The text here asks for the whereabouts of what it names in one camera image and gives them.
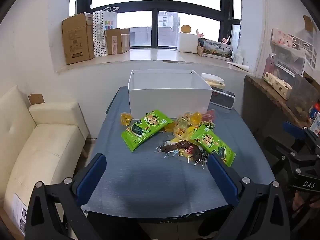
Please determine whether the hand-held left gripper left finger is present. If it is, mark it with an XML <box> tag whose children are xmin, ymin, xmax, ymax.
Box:
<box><xmin>25</xmin><ymin>153</ymin><xmax>107</xmax><ymax>240</ymax></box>

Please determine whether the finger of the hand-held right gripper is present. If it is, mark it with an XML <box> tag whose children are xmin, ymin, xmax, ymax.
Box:
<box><xmin>283</xmin><ymin>121</ymin><xmax>320</xmax><ymax>160</ymax></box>
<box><xmin>264</xmin><ymin>136</ymin><xmax>304</xmax><ymax>178</ymax></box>

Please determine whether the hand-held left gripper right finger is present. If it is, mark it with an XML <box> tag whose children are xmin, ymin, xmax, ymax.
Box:
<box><xmin>207</xmin><ymin>154</ymin><xmax>290</xmax><ymax>240</ymax></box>

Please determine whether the brown meat snack packet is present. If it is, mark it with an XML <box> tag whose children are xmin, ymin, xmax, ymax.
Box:
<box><xmin>154</xmin><ymin>140</ymin><xmax>209</xmax><ymax>168</ymax></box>

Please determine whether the yellow snack packet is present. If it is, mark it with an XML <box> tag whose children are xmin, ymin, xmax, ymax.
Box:
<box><xmin>175</xmin><ymin>127</ymin><xmax>200</xmax><ymax>164</ymax></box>

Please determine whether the blue and white carton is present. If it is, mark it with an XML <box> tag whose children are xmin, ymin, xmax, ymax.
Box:
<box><xmin>309</xmin><ymin>105</ymin><xmax>320</xmax><ymax>135</ymax></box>

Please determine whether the clear plastic container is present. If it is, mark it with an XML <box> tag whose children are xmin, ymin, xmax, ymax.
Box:
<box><xmin>287</xmin><ymin>75</ymin><xmax>320</xmax><ymax>120</ymax></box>

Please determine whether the large green snack packet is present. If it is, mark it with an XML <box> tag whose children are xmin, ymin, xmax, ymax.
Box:
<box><xmin>121</xmin><ymin>109</ymin><xmax>174</xmax><ymax>152</ymax></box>
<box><xmin>189</xmin><ymin>125</ymin><xmax>236</xmax><ymax>167</ymax></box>

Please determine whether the wooden side table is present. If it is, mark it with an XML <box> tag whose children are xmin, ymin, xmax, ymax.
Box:
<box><xmin>244</xmin><ymin>75</ymin><xmax>310</xmax><ymax>135</ymax></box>

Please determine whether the blue grey table cloth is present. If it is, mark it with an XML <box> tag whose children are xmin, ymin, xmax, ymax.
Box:
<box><xmin>81</xmin><ymin>86</ymin><xmax>275</xmax><ymax>214</ymax></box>

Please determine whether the cream sofa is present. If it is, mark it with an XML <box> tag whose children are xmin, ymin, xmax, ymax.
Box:
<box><xmin>0</xmin><ymin>85</ymin><xmax>89</xmax><ymax>235</ymax></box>

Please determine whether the red jelly cup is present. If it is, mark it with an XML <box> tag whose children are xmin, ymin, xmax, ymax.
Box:
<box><xmin>201</xmin><ymin>109</ymin><xmax>216</xmax><ymax>120</ymax></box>

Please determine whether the clear plastic drawer unit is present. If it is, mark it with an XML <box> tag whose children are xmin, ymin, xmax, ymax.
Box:
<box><xmin>262</xmin><ymin>29</ymin><xmax>318</xmax><ymax>80</ymax></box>

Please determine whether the black and white speaker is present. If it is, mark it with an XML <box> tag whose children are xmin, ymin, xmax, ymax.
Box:
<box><xmin>209</xmin><ymin>86</ymin><xmax>235</xmax><ymax>109</ymax></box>

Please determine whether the labelled parcel box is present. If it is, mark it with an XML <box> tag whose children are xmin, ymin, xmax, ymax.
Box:
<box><xmin>4</xmin><ymin>192</ymin><xmax>28</xmax><ymax>235</ymax></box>

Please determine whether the white paper cone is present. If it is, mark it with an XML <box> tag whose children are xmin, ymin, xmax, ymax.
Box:
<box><xmin>227</xmin><ymin>62</ymin><xmax>250</xmax><ymax>71</ymax></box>

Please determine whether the cardboard scrap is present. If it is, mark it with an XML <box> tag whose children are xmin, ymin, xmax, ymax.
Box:
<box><xmin>27</xmin><ymin>94</ymin><xmax>45</xmax><ymax>105</ymax></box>

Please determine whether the yellow tissue pack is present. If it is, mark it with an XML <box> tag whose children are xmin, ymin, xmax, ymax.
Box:
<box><xmin>201</xmin><ymin>73</ymin><xmax>225</xmax><ymax>88</ymax></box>

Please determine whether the taped cardboard piece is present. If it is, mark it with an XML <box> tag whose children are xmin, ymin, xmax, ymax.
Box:
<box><xmin>303</xmin><ymin>15</ymin><xmax>317</xmax><ymax>32</ymax></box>

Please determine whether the landscape printed box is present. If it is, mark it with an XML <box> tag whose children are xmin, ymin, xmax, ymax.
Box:
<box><xmin>201</xmin><ymin>40</ymin><xmax>233</xmax><ymax>61</ymax></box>

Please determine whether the tall cardboard box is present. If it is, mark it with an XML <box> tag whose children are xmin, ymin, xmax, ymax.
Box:
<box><xmin>62</xmin><ymin>12</ymin><xmax>95</xmax><ymax>65</ymax></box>

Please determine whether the small open cardboard box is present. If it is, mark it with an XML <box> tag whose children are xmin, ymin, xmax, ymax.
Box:
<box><xmin>105</xmin><ymin>28</ymin><xmax>130</xmax><ymax>55</ymax></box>

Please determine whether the white foam box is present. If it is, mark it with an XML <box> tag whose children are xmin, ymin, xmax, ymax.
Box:
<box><xmin>177</xmin><ymin>32</ymin><xmax>199</xmax><ymax>54</ymax></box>

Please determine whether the dotted white shopping bag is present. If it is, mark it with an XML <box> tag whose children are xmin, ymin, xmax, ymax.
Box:
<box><xmin>93</xmin><ymin>6</ymin><xmax>117</xmax><ymax>57</ymax></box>

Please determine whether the black window frame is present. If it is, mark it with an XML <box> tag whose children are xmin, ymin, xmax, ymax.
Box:
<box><xmin>75</xmin><ymin>0</ymin><xmax>242</xmax><ymax>49</ymax></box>

